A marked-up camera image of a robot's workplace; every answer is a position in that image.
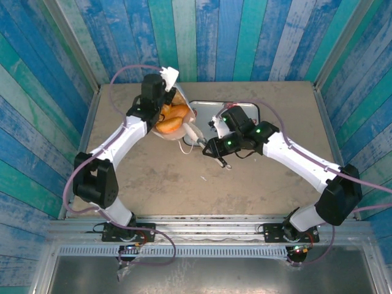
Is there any oblong yellow fake roll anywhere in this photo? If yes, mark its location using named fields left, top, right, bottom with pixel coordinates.
left=167, top=104, right=191, bottom=121

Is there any long golden fake bread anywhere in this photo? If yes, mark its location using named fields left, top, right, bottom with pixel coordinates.
left=155, top=116, right=184, bottom=135

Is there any white strawberry print tray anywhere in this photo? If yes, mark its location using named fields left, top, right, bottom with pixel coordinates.
left=182, top=100, right=262, bottom=147

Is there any shiny metal sheet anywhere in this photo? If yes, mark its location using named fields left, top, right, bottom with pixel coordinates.
left=47, top=255, right=379, bottom=294

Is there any aluminium frame rail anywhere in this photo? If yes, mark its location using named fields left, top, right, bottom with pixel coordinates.
left=47, top=214, right=374, bottom=247

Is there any aluminium table side rail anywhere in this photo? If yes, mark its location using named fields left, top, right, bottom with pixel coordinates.
left=312, top=82, right=363, bottom=221
left=58, top=87, right=102, bottom=221

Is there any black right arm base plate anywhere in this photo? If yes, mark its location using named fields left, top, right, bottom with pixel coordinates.
left=263, top=223, right=320, bottom=244

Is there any slotted grey cable duct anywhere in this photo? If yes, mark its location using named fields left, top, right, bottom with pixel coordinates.
left=57, top=246, right=289, bottom=258

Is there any aluminium corner post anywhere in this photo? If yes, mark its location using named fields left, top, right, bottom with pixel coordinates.
left=312, top=0, right=377, bottom=90
left=42, top=0, right=102, bottom=94

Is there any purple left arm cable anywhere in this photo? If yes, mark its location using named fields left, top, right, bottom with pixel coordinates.
left=62, top=64, right=177, bottom=266

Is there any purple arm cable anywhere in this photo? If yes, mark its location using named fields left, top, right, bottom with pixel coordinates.
left=62, top=64, right=177, bottom=266
left=216, top=101, right=392, bottom=266

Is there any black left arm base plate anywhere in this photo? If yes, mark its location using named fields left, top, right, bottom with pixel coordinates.
left=101, top=222, right=157, bottom=243

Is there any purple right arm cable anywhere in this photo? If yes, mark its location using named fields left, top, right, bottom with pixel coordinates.
left=216, top=101, right=392, bottom=266

